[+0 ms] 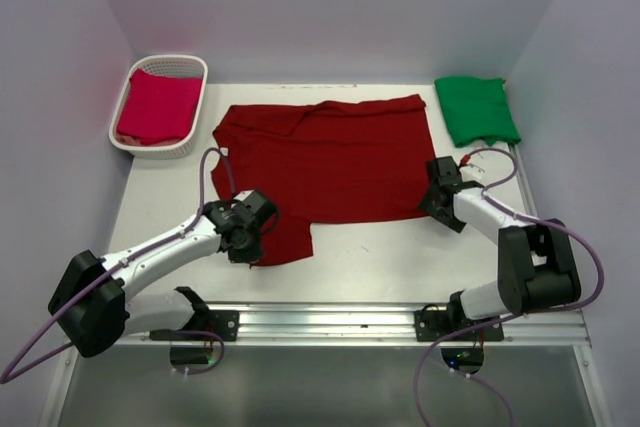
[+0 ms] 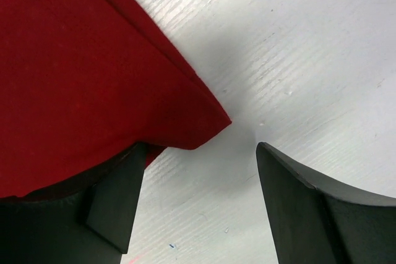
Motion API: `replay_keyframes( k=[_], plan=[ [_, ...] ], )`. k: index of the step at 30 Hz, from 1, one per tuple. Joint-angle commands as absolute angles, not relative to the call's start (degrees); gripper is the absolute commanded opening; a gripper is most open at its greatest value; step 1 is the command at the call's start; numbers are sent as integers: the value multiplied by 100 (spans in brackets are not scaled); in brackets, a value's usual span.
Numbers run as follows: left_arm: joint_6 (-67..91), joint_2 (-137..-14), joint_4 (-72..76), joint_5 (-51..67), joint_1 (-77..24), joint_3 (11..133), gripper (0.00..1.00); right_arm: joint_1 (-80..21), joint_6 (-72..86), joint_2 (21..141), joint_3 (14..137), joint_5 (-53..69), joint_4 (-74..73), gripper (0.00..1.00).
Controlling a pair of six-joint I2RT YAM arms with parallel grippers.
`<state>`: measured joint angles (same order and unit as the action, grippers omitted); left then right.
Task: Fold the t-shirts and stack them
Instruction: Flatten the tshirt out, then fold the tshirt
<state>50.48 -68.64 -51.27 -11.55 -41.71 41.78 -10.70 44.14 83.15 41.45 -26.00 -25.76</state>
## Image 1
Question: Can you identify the dark red t shirt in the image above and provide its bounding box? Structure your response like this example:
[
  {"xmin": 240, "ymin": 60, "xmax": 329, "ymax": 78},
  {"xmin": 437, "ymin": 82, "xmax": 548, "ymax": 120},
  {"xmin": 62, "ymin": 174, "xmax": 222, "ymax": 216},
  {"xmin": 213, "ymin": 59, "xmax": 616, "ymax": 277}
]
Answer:
[{"xmin": 211, "ymin": 94, "xmax": 435, "ymax": 266}]

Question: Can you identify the aluminium mounting rail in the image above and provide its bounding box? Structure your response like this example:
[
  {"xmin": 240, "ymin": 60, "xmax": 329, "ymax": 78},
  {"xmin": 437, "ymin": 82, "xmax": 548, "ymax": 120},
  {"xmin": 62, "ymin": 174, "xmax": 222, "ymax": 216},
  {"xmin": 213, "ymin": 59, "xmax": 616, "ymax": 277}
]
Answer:
[{"xmin": 118, "ymin": 294, "xmax": 590, "ymax": 346}]

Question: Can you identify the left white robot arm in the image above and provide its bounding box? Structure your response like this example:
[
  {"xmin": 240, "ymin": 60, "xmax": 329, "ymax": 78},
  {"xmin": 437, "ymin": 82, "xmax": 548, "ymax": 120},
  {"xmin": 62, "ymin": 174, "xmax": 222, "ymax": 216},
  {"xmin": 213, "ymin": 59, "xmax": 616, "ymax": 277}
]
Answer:
[{"xmin": 48, "ymin": 190, "xmax": 279, "ymax": 358}]

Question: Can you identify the folded pink t shirt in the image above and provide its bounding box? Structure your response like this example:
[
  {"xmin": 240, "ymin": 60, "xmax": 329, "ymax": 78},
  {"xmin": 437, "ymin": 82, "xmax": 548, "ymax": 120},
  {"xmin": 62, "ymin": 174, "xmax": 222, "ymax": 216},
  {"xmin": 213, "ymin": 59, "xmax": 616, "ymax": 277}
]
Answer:
[{"xmin": 116, "ymin": 69, "xmax": 202, "ymax": 146}]

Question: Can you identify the white perforated plastic basket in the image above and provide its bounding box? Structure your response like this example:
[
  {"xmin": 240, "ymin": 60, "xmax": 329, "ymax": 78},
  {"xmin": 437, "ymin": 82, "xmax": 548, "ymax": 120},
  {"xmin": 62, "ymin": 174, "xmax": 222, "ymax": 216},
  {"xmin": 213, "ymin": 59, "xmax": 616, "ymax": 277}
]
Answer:
[{"xmin": 108, "ymin": 54, "xmax": 209, "ymax": 160}]

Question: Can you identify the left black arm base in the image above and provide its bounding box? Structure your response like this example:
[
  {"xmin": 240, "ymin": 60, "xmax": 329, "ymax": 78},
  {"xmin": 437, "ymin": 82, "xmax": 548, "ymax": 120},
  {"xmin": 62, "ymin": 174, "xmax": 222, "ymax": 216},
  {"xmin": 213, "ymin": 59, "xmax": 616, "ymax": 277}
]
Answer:
[{"xmin": 149, "ymin": 286, "xmax": 240, "ymax": 341}]

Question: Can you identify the folded green t shirt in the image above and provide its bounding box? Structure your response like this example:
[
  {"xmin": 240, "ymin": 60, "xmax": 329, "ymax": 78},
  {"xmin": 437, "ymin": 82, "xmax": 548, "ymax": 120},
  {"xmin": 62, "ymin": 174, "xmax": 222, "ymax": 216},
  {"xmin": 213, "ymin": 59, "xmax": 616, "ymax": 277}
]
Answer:
[{"xmin": 434, "ymin": 76, "xmax": 521, "ymax": 147}]

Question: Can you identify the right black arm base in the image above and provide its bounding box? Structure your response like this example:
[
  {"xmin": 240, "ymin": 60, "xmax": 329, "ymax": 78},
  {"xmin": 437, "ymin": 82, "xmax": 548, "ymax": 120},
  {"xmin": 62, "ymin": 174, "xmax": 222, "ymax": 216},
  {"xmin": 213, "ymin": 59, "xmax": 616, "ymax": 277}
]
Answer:
[{"xmin": 413, "ymin": 303, "xmax": 505, "ymax": 342}]

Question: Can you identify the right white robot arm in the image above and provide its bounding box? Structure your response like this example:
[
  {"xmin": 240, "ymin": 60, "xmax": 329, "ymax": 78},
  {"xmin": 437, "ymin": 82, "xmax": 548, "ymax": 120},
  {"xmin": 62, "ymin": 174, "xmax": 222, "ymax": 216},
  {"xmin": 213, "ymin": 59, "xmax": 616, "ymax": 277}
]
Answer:
[{"xmin": 415, "ymin": 156, "xmax": 582, "ymax": 334}]

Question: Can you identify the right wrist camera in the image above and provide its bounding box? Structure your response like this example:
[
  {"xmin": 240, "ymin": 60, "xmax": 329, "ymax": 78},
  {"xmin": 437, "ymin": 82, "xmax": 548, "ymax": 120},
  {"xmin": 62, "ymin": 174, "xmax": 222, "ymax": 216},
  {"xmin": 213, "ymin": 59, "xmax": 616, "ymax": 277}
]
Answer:
[{"xmin": 458, "ymin": 151, "xmax": 486, "ymax": 186}]

